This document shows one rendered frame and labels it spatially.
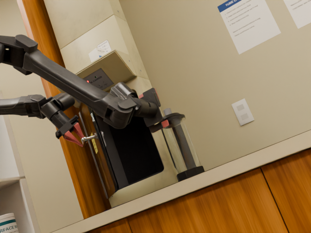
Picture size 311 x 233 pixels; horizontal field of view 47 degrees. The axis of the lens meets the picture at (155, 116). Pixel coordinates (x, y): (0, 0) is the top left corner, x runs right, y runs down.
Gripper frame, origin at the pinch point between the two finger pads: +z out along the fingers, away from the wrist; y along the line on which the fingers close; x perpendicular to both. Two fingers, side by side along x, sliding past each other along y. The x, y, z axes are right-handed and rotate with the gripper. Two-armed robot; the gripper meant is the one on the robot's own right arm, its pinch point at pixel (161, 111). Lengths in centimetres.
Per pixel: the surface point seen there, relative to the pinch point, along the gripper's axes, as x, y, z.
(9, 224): 84, -16, -3
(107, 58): 13.7, 29.5, 0.9
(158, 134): 9.6, -4.4, 11.9
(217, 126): -3, -5, 55
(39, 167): 112, 17, 54
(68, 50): 37, 49, 11
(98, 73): 20.9, 26.9, 3.3
